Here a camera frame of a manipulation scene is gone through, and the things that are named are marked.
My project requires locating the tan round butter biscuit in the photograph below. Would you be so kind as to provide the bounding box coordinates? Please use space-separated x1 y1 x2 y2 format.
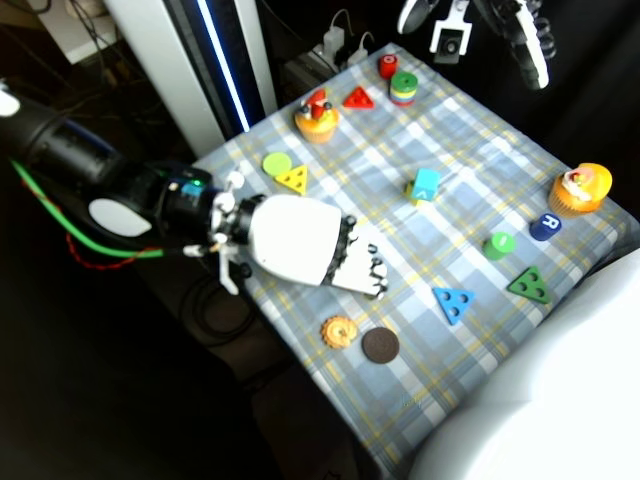
320 315 360 349

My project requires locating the red cylinder block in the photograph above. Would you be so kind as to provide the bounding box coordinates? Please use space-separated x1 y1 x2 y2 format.
377 53 400 80

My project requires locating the toy cupcake with strawberries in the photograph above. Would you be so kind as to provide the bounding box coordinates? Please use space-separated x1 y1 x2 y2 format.
293 88 343 146

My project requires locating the stack of coloured rings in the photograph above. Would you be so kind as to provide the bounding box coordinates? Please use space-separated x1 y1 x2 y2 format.
389 71 419 108

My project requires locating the yellow triangle block with holes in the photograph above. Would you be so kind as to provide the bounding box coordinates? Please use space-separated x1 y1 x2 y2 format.
273 164 310 197

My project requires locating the blue plaid tablecloth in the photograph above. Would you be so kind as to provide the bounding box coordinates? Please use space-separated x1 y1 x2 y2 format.
192 42 629 480

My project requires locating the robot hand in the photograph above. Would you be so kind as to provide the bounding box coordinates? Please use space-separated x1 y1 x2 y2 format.
248 193 390 302

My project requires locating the white pillar with blue light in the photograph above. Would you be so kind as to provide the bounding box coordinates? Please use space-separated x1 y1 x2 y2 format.
103 0 279 159

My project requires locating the green cylinder block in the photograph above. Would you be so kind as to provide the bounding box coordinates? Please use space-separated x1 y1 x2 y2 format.
482 231 518 262

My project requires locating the brown round sandwich cookie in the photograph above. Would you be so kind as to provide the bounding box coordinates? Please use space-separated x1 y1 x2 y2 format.
361 326 402 364

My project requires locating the green triangle block with holes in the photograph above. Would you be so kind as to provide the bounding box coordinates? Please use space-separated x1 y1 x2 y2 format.
505 265 553 306

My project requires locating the blue triangle block with holes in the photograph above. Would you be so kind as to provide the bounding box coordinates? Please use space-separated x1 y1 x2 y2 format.
431 286 477 327

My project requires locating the red triangle block with holes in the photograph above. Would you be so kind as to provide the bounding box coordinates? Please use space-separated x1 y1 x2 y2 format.
342 85 376 112

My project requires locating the black coiled cable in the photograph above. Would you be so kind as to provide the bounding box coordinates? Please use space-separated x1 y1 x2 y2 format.
180 277 257 347

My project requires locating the blue cylinder with letter R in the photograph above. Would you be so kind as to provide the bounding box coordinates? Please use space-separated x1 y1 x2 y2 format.
529 213 563 242

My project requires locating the teal cube block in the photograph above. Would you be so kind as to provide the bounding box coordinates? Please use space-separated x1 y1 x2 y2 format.
413 167 443 203

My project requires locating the power strip with white plugs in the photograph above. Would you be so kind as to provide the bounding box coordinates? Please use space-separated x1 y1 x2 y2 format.
283 8 377 77

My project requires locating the white mounted camera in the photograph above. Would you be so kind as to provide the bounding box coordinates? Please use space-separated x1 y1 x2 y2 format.
429 0 474 66

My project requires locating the green round sandwich cookie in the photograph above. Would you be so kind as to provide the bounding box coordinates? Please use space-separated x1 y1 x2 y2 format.
261 151 293 178

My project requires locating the white box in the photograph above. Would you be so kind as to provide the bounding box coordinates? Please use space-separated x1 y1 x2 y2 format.
35 0 119 65

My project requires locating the orange toy cupcake with cream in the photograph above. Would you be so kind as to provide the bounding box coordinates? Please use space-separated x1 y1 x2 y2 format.
547 161 614 220

